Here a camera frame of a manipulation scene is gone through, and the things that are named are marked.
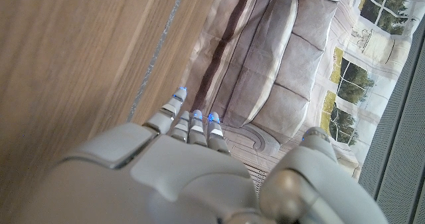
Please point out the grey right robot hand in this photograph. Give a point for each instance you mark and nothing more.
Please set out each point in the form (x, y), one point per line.
(186, 177)

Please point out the printed sofa room backdrop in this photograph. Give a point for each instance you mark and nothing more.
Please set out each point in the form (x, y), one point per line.
(275, 67)

